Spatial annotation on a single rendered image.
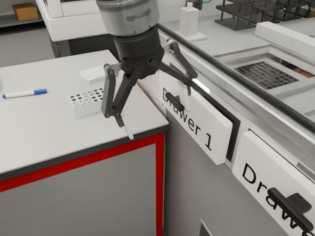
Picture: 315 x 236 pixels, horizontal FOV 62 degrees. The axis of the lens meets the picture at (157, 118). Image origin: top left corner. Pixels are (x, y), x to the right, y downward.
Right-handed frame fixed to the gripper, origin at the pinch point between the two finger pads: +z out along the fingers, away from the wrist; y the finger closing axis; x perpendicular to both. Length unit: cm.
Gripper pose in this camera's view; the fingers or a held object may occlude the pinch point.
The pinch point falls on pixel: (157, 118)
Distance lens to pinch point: 55.7
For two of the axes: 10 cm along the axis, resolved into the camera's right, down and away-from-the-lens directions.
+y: 8.8, -4.2, 2.1
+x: -4.3, -5.4, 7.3
